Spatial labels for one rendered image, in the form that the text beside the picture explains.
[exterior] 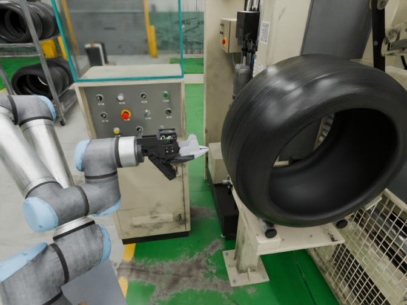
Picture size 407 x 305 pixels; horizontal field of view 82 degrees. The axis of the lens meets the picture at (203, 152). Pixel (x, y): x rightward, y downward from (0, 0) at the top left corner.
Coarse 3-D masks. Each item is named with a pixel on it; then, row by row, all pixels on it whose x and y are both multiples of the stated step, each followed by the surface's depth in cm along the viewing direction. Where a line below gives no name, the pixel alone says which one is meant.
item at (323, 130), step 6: (330, 114) 115; (324, 120) 121; (330, 120) 117; (324, 126) 121; (330, 126) 118; (318, 132) 125; (324, 132) 123; (318, 138) 126; (324, 138) 123; (318, 144) 129
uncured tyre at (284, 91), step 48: (240, 96) 76; (288, 96) 59; (336, 96) 57; (384, 96) 59; (240, 144) 67; (336, 144) 100; (384, 144) 83; (240, 192) 74; (288, 192) 102; (336, 192) 94
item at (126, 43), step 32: (64, 0) 101; (96, 0) 103; (128, 0) 104; (160, 0) 106; (64, 32) 107; (96, 32) 109; (128, 32) 111; (160, 32) 113; (96, 64) 116; (128, 64) 118; (160, 64) 120
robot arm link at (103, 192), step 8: (88, 176) 66; (96, 176) 66; (104, 176) 66; (112, 176) 68; (80, 184) 67; (88, 184) 66; (96, 184) 66; (104, 184) 67; (112, 184) 68; (88, 192) 64; (96, 192) 65; (104, 192) 67; (112, 192) 68; (120, 192) 74; (88, 200) 63; (96, 200) 65; (104, 200) 67; (112, 200) 69; (120, 200) 72; (96, 208) 66; (104, 208) 68; (112, 208) 69; (96, 216) 68
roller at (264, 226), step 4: (256, 216) 92; (260, 220) 89; (260, 224) 88; (264, 224) 87; (268, 224) 86; (272, 224) 86; (264, 228) 86; (268, 228) 84; (272, 228) 84; (264, 232) 85; (268, 232) 84; (272, 232) 84; (276, 232) 84; (268, 236) 85; (272, 236) 85
